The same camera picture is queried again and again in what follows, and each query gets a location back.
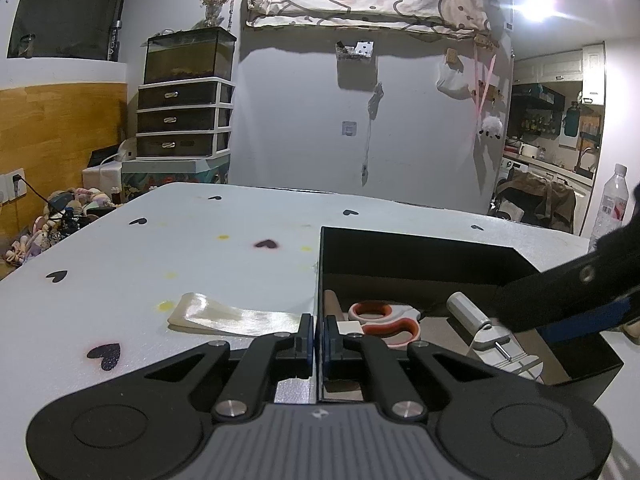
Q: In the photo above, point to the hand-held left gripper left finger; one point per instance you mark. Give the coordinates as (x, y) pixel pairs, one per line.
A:
(310, 341)

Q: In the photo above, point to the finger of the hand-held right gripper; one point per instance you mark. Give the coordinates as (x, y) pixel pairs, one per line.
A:
(565, 292)
(590, 321)

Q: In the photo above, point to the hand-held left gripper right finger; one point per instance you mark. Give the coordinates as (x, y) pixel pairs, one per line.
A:
(327, 341)

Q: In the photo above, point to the orange white scissors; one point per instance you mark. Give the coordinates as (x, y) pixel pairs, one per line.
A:
(395, 332)

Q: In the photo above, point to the grey cylindrical gadget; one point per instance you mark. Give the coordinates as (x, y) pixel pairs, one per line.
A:
(467, 310)

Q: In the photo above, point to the black cardboard box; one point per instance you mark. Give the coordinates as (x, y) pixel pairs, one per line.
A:
(425, 255)

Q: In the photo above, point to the person's right forearm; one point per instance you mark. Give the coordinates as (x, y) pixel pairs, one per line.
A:
(620, 237)

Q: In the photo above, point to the clear tape strip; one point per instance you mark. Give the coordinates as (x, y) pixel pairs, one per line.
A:
(225, 317)

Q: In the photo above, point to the brown jacket on chair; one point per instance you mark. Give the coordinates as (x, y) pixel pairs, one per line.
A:
(537, 200)

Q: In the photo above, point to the clear plastic water bottle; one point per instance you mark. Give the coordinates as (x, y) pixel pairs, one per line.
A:
(612, 195)

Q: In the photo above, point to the white kitchen base cabinets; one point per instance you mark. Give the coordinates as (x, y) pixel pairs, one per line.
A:
(575, 182)

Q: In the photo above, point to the kitchen faucet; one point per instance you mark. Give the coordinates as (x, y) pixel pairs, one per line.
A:
(587, 160)

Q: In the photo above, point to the white washing machine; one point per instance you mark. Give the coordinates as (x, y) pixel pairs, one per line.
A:
(510, 167)

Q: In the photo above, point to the row of spice bottles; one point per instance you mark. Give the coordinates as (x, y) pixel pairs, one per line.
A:
(540, 125)

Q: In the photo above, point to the teal hanging bag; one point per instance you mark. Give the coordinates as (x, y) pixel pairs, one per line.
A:
(572, 119)

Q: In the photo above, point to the white plush sheep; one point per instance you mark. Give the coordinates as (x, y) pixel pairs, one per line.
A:
(491, 127)

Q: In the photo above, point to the black range hood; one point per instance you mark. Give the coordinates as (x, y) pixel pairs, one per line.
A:
(537, 97)

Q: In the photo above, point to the pink hanging ribbon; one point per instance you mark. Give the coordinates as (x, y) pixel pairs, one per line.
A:
(482, 90)

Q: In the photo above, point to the white hanging bag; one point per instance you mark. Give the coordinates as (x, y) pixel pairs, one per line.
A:
(452, 82)

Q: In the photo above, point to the white drawer unit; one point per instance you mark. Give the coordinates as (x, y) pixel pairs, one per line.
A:
(180, 120)

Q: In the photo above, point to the white storage box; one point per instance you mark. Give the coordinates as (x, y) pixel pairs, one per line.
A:
(102, 177)

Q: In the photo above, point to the white round device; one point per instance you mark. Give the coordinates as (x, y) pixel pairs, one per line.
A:
(127, 150)

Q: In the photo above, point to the black tablet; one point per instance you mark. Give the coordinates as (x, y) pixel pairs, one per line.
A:
(102, 157)

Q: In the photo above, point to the pile of plush toys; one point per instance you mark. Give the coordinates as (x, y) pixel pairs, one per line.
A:
(55, 220)

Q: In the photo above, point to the glass fish tank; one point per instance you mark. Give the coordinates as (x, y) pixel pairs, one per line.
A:
(190, 57)

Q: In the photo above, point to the dried flower bouquet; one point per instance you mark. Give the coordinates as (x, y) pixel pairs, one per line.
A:
(217, 0)

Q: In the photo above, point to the silver slim bottle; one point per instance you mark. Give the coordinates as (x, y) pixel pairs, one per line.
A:
(116, 40)

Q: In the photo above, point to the glass jar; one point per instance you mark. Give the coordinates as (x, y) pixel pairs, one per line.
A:
(27, 46)

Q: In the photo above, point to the dark window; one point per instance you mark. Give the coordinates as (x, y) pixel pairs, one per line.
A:
(70, 10)

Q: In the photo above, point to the square wall hook plate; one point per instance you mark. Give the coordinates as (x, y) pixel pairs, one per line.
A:
(348, 128)

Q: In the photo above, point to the white kitchen wall cabinets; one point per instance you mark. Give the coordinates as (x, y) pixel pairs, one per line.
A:
(550, 67)

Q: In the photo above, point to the small wooden wall clip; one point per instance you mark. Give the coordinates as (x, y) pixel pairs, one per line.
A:
(452, 56)

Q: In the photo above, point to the wooden wall rack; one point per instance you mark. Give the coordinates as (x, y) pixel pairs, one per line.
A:
(486, 41)

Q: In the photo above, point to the white wall socket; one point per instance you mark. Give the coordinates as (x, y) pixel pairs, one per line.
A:
(12, 185)

